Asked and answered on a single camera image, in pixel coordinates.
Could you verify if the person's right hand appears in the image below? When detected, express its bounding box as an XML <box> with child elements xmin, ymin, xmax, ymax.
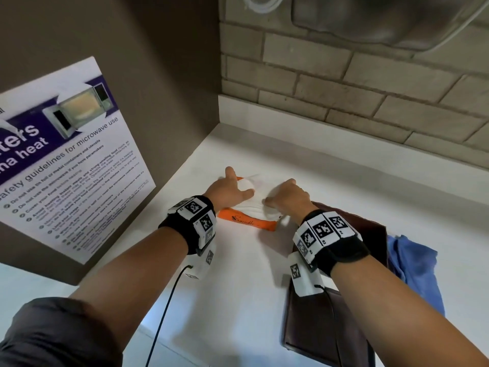
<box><xmin>263</xmin><ymin>178</ymin><xmax>319</xmax><ymax>226</ymax></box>

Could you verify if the person's left hand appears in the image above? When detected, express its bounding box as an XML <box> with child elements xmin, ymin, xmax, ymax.
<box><xmin>203</xmin><ymin>166</ymin><xmax>255</xmax><ymax>213</ymax></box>

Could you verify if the white tissue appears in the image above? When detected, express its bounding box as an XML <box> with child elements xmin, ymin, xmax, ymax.
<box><xmin>234</xmin><ymin>174</ymin><xmax>284</xmax><ymax>223</ymax></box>

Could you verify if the orange tissue packet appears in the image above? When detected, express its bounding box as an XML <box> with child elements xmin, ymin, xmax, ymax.
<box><xmin>216</xmin><ymin>176</ymin><xmax>282</xmax><ymax>232</ymax></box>

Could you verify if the person's right forearm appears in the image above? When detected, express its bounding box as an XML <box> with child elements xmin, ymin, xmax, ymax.
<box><xmin>329</xmin><ymin>254</ymin><xmax>489</xmax><ymax>367</ymax></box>

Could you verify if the person's left forearm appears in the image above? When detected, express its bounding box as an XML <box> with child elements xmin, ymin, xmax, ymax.
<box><xmin>70</xmin><ymin>225</ymin><xmax>190</xmax><ymax>353</ymax></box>

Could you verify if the brown cabinet panel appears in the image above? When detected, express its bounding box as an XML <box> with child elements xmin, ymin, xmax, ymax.
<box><xmin>0</xmin><ymin>0</ymin><xmax>221</xmax><ymax>286</ymax></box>

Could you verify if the blue cloth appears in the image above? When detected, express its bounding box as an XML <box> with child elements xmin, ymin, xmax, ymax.
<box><xmin>387</xmin><ymin>234</ymin><xmax>446</xmax><ymax>317</ymax></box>

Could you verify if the microwave safety poster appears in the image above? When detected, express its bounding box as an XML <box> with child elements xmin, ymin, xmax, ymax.
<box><xmin>0</xmin><ymin>56</ymin><xmax>157</xmax><ymax>265</ymax></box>

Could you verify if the clear coiled tube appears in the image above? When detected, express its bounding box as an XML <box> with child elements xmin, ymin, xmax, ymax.
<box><xmin>241</xmin><ymin>0</ymin><xmax>286</xmax><ymax>14</ymax></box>

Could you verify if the grey sleeve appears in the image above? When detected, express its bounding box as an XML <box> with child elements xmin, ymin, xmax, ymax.
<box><xmin>0</xmin><ymin>297</ymin><xmax>124</xmax><ymax>367</ymax></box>

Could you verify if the black left wrist camera band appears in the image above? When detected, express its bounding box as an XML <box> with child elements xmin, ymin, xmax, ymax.
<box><xmin>158</xmin><ymin>195</ymin><xmax>218</xmax><ymax>280</ymax></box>

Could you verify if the black wrist camera band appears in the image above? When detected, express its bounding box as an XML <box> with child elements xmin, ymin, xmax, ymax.
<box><xmin>158</xmin><ymin>195</ymin><xmax>218</xmax><ymax>280</ymax></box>
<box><xmin>287</xmin><ymin>209</ymin><xmax>371</xmax><ymax>298</ymax></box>

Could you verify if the black right wrist camera band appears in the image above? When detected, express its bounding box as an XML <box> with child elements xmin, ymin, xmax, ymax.
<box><xmin>287</xmin><ymin>209</ymin><xmax>371</xmax><ymax>298</ymax></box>

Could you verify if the black cable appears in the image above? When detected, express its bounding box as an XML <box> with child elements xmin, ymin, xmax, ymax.
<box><xmin>314</xmin><ymin>284</ymin><xmax>345</xmax><ymax>367</ymax></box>
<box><xmin>145</xmin><ymin>265</ymin><xmax>194</xmax><ymax>367</ymax></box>

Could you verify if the grey wall appliance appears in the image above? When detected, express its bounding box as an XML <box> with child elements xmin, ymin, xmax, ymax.
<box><xmin>291</xmin><ymin>0</ymin><xmax>489</xmax><ymax>51</ymax></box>

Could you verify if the white cable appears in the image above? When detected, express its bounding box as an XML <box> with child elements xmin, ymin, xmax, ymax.
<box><xmin>433</xmin><ymin>7</ymin><xmax>489</xmax><ymax>50</ymax></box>

